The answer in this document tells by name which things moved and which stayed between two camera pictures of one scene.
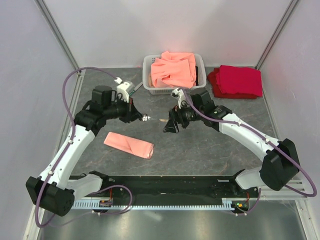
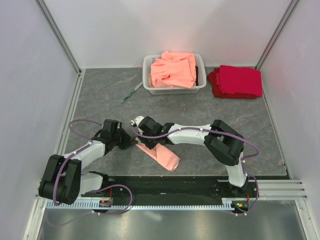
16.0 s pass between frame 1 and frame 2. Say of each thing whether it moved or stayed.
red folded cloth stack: stayed
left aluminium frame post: stayed
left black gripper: moved
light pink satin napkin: moved
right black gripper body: moved
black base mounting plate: stayed
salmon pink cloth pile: stayed
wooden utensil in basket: stayed
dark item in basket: stayed
